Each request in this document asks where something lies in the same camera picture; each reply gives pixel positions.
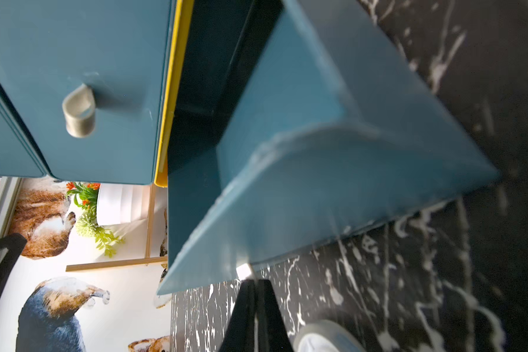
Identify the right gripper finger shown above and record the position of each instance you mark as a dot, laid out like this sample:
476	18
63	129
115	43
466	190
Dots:
256	323

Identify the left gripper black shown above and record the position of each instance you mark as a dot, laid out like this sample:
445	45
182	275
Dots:
14	244

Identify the clear tape roll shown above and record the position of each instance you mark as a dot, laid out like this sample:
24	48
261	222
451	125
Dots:
328	336

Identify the teal drawer cabinet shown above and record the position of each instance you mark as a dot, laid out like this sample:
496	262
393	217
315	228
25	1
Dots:
272	124

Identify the white flower pot plant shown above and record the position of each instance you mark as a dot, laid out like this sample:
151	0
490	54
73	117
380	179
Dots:
105	206

